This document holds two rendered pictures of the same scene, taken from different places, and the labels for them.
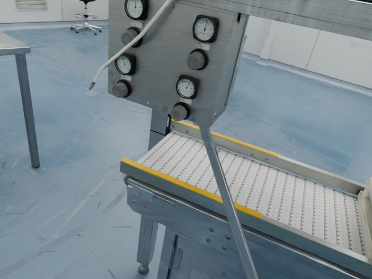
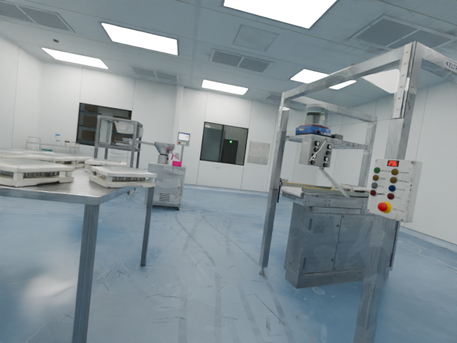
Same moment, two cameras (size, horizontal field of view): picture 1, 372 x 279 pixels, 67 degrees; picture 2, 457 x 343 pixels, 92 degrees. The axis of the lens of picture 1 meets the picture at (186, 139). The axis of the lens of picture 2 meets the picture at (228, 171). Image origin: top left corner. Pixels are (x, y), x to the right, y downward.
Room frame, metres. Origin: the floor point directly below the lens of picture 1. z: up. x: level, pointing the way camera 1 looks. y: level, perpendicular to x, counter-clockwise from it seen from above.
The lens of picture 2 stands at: (-0.39, 1.69, 1.00)
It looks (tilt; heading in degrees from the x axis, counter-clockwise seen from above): 3 degrees down; 320
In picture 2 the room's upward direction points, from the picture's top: 7 degrees clockwise
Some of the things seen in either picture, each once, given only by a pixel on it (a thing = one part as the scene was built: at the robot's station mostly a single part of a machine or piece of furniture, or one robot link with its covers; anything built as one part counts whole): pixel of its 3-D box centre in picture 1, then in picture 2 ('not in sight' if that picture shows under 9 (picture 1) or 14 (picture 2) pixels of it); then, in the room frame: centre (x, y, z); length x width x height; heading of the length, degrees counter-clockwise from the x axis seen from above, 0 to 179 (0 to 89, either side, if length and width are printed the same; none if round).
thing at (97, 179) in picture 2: not in sight; (122, 181); (0.86, 1.35, 0.81); 0.24 x 0.24 x 0.02; 8
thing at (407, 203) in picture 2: not in sight; (393, 188); (-0.10, 0.47, 0.96); 0.17 x 0.06 x 0.26; 162
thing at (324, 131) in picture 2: not in sight; (313, 131); (0.60, 0.00, 1.31); 0.21 x 0.20 x 0.09; 162
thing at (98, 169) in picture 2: not in sight; (123, 171); (0.86, 1.35, 0.86); 0.25 x 0.24 x 0.02; 98
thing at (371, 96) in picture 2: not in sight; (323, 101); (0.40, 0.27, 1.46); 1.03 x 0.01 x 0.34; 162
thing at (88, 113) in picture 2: not in sight; (104, 126); (6.57, 0.42, 1.43); 1.32 x 0.01 x 1.11; 61
